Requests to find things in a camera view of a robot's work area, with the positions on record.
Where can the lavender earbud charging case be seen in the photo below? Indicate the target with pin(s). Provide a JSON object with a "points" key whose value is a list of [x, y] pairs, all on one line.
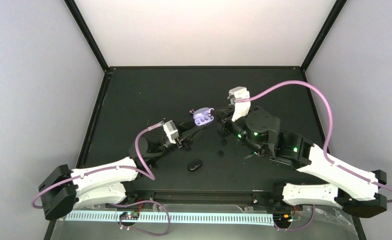
{"points": [[202, 117]]}

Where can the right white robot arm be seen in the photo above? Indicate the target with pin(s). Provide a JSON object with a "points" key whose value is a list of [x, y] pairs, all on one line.
{"points": [[343, 186]]}

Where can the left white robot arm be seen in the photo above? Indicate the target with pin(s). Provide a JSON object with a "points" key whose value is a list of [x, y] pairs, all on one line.
{"points": [[66, 190]]}

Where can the circuit board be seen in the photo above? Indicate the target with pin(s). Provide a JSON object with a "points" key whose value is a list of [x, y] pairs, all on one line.
{"points": [[283, 218], [129, 216]]}

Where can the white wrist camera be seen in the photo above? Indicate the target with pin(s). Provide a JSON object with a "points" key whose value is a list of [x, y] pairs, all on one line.
{"points": [[239, 98], [171, 131]]}

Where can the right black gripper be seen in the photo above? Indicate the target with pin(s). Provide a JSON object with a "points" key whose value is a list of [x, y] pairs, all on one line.
{"points": [[222, 121]]}

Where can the right circuit board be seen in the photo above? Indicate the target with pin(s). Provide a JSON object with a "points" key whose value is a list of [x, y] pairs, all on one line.
{"points": [[283, 218]]}

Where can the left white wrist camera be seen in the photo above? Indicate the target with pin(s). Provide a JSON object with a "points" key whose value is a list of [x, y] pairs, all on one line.
{"points": [[171, 131]]}

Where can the black front aluminium rail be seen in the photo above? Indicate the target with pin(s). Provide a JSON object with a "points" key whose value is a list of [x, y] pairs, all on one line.
{"points": [[256, 197]]}

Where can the left circuit board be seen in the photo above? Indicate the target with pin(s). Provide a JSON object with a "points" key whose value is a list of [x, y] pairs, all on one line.
{"points": [[129, 216]]}

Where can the black earbud charging case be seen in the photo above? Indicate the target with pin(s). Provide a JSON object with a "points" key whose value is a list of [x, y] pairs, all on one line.
{"points": [[194, 165]]}

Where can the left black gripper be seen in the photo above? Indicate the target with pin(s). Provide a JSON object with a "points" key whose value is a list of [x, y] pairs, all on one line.
{"points": [[186, 137]]}

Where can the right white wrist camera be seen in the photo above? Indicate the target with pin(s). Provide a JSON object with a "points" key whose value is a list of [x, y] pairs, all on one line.
{"points": [[239, 98]]}

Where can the white slotted cable duct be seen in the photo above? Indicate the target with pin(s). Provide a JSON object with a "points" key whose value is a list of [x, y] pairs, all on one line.
{"points": [[261, 219]]}

